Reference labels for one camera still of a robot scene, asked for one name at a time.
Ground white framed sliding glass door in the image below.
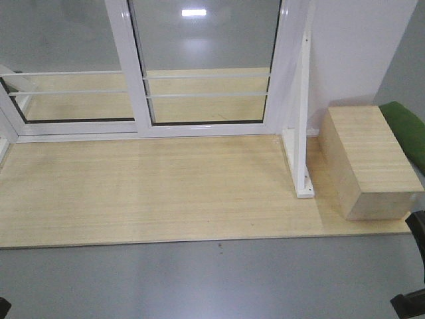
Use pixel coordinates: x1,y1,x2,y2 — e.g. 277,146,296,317
100,1,290,139

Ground white fixed glass door panel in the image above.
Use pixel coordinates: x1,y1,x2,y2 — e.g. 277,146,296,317
1,1,145,142

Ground black robot part right edge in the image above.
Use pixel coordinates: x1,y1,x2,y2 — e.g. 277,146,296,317
405,210,425,264

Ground black robot part lower left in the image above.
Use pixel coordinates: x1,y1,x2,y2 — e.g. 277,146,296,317
0,297,11,319

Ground light wooden box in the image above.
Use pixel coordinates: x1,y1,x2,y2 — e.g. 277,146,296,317
319,106,424,221

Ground light wooden platform board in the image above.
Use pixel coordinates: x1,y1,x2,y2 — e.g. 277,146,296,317
1,135,407,249

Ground green sandbag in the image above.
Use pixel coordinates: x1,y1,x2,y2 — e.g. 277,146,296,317
379,101,424,174

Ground white triangular support bracket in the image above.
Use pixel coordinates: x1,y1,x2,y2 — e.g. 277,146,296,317
282,31,315,199

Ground white door frame post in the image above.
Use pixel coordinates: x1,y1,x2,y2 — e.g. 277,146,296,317
284,1,316,132

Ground black bracket lower right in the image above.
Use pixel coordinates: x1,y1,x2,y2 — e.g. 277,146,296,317
390,289,424,318

